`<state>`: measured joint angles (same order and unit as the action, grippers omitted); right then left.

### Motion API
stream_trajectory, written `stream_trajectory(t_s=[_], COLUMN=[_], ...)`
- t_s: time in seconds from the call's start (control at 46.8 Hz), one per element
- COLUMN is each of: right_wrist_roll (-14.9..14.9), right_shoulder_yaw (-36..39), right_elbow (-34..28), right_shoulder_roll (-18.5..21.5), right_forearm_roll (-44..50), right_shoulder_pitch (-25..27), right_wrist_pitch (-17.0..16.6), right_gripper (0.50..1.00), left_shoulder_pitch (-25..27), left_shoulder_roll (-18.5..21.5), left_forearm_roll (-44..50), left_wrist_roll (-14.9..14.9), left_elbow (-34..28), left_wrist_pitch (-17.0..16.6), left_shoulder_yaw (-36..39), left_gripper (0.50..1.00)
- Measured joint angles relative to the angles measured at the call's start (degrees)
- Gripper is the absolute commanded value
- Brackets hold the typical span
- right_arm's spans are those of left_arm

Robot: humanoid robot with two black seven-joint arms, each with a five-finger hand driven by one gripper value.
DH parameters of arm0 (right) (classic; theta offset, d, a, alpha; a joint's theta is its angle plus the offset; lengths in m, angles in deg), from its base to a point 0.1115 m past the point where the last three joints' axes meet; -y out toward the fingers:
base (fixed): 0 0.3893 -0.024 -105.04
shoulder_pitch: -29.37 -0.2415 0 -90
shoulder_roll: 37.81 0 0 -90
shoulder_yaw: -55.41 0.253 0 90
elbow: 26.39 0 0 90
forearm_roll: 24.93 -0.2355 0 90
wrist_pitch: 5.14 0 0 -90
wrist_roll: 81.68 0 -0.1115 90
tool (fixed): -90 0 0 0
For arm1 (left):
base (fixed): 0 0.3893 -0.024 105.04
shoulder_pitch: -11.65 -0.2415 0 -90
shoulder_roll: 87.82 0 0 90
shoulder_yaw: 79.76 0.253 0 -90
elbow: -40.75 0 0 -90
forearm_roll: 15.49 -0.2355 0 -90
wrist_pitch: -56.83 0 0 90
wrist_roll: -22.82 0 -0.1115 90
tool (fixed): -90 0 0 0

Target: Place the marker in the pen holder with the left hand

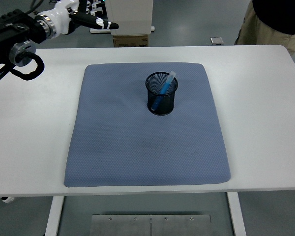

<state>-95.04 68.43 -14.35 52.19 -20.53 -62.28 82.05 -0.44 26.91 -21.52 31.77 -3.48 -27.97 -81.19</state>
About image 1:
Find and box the blue marker pen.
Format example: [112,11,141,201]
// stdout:
[151,70,177,111]

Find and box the white base bar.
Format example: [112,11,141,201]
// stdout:
[89,25,156,34]

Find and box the black mesh pen holder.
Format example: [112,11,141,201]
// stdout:
[145,71,179,116]

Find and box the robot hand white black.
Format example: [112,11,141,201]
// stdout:
[49,0,119,35]

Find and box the person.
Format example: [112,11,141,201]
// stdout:
[234,0,295,56]

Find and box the white table leg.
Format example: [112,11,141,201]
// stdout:
[44,196,64,236]
[226,192,247,236]

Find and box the white pedestal column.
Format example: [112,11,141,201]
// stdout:
[105,0,153,36]

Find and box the brown cardboard box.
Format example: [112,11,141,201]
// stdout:
[113,34,149,47]

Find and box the grey metal plate with screws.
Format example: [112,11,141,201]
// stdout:
[91,214,211,236]

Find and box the blue-grey textured mat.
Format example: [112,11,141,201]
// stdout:
[63,61,231,188]

